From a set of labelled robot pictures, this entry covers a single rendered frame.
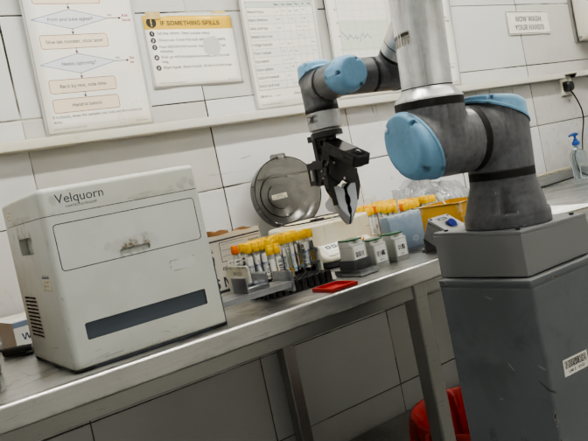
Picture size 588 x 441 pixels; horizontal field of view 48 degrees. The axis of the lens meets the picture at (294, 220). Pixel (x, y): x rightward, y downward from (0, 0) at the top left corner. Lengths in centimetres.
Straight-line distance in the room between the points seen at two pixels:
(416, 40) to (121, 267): 61
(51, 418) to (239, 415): 97
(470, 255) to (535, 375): 23
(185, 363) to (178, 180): 32
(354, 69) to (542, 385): 69
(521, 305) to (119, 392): 67
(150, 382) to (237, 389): 86
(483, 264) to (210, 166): 100
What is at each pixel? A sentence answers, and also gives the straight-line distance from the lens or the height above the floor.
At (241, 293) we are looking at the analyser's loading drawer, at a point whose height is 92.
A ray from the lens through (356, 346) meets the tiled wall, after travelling 225.
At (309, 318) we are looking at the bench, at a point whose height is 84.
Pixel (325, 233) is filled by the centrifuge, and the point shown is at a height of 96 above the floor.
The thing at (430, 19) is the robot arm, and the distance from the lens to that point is 114.
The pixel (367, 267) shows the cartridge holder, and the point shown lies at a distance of 148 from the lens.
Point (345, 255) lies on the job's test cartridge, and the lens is 149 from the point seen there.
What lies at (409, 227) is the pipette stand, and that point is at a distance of 168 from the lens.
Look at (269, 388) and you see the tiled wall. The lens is 206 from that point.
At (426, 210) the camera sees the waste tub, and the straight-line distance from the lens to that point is 176.
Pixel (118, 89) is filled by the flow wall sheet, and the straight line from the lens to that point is 188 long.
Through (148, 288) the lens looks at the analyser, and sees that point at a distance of 117.
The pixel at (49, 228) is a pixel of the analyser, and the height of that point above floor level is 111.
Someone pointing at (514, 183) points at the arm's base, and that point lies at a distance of 120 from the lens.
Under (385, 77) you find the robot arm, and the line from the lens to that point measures 144.
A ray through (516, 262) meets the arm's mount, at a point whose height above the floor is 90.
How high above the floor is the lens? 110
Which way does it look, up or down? 3 degrees down
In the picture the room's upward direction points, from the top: 12 degrees counter-clockwise
